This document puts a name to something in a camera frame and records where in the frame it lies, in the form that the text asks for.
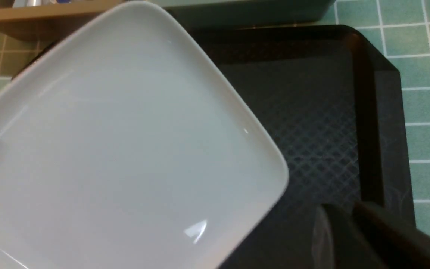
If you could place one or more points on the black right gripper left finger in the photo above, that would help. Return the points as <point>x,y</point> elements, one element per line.
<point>338,243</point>

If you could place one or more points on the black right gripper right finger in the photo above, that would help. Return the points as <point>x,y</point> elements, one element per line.
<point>399,244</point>

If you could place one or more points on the large white square plate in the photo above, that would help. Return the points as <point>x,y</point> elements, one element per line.
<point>124,147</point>

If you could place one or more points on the brown plastic bin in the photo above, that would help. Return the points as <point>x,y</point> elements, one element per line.
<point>50,22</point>

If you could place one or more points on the black serving tray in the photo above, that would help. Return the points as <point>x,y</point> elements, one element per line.
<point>270,68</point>

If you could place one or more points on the grey-blue plastic bin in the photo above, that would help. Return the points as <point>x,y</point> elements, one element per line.
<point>205,14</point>

